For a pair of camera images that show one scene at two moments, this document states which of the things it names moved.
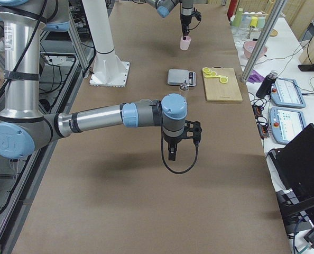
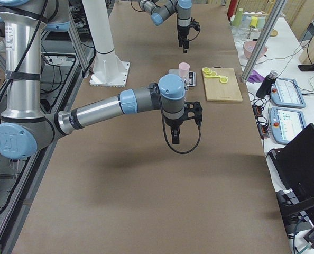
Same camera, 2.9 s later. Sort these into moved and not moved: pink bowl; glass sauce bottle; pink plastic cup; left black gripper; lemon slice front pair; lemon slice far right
Moved: left black gripper; pink plastic cup
Not moved: pink bowl; lemon slice far right; lemon slice front pair; glass sauce bottle
